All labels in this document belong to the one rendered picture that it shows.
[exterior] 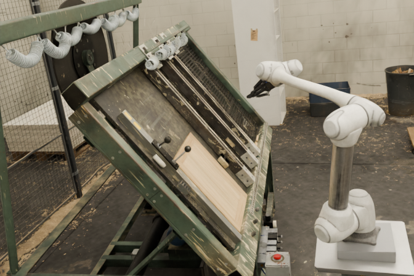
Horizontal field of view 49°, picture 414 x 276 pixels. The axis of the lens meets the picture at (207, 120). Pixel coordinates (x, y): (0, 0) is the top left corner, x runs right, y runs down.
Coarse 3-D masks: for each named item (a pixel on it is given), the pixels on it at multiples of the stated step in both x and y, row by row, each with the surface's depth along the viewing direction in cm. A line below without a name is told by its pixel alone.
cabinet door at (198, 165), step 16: (192, 144) 281; (192, 160) 268; (208, 160) 285; (192, 176) 255; (208, 176) 271; (224, 176) 289; (208, 192) 258; (224, 192) 274; (240, 192) 292; (224, 208) 261; (240, 208) 277; (240, 224) 264
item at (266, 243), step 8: (264, 224) 290; (272, 224) 289; (264, 232) 281; (272, 232) 276; (264, 240) 273; (272, 240) 268; (264, 248) 265; (272, 248) 260; (280, 248) 266; (256, 256) 251; (264, 256) 258; (256, 264) 251; (264, 264) 254; (256, 272) 253; (264, 272) 256
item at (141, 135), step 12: (120, 120) 236; (132, 120) 238; (132, 132) 237; (144, 132) 239; (144, 144) 238; (168, 168) 241; (180, 180) 242; (192, 192) 243; (204, 204) 244; (216, 216) 245; (228, 228) 246; (240, 240) 247
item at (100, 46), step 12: (72, 0) 297; (72, 24) 295; (84, 36) 309; (96, 36) 329; (72, 48) 294; (84, 48) 309; (96, 48) 328; (60, 60) 278; (72, 60) 293; (84, 60) 304; (96, 60) 327; (60, 72) 278; (72, 72) 292; (84, 72) 307; (60, 84) 277; (72, 108) 291; (96, 108) 323
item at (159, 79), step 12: (168, 48) 289; (144, 72) 295; (156, 72) 293; (156, 84) 296; (168, 84) 296; (168, 96) 297; (180, 96) 300; (180, 108) 299; (192, 108) 302; (192, 120) 300; (204, 132) 301; (216, 144) 303; (228, 156) 304; (240, 168) 305; (240, 180) 308; (252, 180) 307
